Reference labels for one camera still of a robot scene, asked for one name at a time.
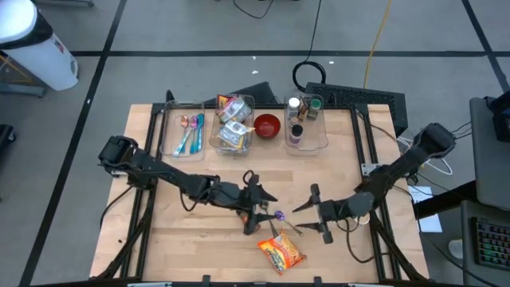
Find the clear plastic utensil bin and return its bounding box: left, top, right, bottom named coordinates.
left=159, top=100, right=206, bottom=163

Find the white computer mouse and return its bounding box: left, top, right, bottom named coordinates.
left=447, top=238, right=465, bottom=261

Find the backlit black keyboard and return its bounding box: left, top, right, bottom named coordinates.
left=472, top=217, right=510, bottom=273

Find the dark metal spoon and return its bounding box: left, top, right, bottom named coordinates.
left=259, top=200, right=279, bottom=239

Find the green oregano spice jar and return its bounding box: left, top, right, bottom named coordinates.
left=306, top=97, right=324, bottom=120

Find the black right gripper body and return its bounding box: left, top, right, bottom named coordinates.
left=309, top=183, right=352, bottom=245

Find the black left base cable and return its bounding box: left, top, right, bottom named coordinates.
left=98, top=185, right=136, bottom=229

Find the grey metal base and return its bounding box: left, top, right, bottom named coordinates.
left=33, top=0, right=96, bottom=8

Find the black cable bundle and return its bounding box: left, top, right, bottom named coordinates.
left=452, top=120, right=473, bottom=139

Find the black desk device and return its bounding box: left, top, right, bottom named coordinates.
left=484, top=90, right=510, bottom=144

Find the bagel seasoning jar white cap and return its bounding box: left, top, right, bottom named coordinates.
left=286, top=96, right=301, bottom=120

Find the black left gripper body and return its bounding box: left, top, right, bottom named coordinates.
left=221, top=181, right=264, bottom=236

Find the white trash can black bag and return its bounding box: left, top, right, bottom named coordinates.
left=0, top=0, right=80, bottom=92

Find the coiled black floor cable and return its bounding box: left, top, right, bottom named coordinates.
left=292, top=0, right=328, bottom=93

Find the black metal table frame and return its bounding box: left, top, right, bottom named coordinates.
left=95, top=89, right=430, bottom=287

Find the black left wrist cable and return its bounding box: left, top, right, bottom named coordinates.
left=178, top=187, right=212, bottom=213

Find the purple label spice jar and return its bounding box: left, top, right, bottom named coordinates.
left=289, top=124, right=304, bottom=147

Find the white cable loop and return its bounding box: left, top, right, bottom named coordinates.
left=432, top=159, right=454, bottom=177

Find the grey desk top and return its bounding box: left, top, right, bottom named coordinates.
left=469, top=96, right=510, bottom=211

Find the clear plastic packet bin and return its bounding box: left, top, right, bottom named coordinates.
left=208, top=93, right=257, bottom=157

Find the red bowl black outside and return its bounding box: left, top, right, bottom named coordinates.
left=253, top=113, right=282, bottom=140

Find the clear plastic jar bin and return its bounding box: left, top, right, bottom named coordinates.
left=283, top=93, right=329, bottom=156

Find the thin black floor cable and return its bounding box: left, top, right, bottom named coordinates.
left=232, top=0, right=277, bottom=20

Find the orange chicken ramen packet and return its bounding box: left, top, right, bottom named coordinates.
left=257, top=230, right=308, bottom=276

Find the white paper sheet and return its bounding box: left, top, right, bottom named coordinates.
left=406, top=185, right=444, bottom=234

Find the dark grey desk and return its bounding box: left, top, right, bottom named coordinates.
left=461, top=199, right=510, bottom=287

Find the green ramen packet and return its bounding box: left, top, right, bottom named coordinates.
left=220, top=96, right=253, bottom=124

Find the black floor object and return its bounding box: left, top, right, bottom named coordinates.
left=0, top=124, right=17, bottom=145

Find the yellow ramen packet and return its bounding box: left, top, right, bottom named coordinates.
left=218, top=120, right=257, bottom=151

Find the yellow floor cable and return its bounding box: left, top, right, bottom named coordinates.
left=362, top=0, right=394, bottom=89

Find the iridescent metal spoon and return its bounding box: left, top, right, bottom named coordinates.
left=188, top=115, right=199, bottom=155

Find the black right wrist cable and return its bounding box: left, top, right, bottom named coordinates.
left=336, top=214, right=378, bottom=265

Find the blue toothbrush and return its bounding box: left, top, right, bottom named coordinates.
left=173, top=126, right=191, bottom=157

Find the green metallic spoon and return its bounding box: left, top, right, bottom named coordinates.
left=273, top=210, right=304, bottom=238

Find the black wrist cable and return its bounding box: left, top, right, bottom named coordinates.
left=336, top=214, right=378, bottom=265
left=178, top=187, right=212, bottom=213

